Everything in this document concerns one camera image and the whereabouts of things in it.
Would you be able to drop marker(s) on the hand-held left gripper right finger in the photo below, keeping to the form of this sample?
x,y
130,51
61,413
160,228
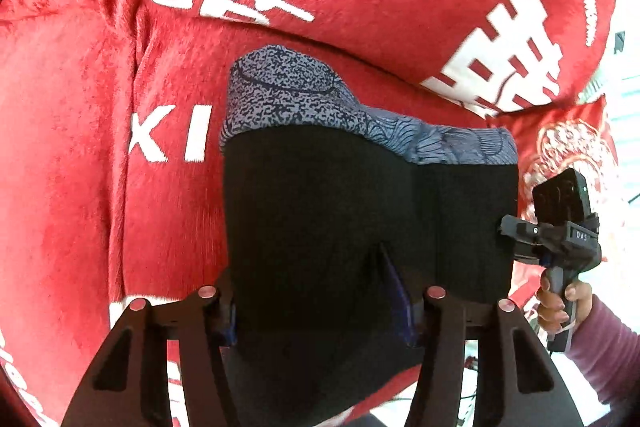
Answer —
x,y
400,302

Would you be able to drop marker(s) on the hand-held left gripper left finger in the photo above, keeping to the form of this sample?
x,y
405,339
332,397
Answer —
x,y
231,324

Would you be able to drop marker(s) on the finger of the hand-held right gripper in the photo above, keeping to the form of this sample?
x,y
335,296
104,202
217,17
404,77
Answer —
x,y
517,229

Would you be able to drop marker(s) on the black pants with blue-grey waistband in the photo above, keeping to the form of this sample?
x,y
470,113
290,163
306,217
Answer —
x,y
325,207

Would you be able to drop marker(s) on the person's right forearm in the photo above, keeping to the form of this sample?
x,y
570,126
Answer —
x,y
610,347

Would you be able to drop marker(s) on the person's right hand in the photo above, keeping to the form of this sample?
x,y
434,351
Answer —
x,y
550,309

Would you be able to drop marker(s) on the red blanket with white characters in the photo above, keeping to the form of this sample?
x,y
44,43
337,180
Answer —
x,y
75,157

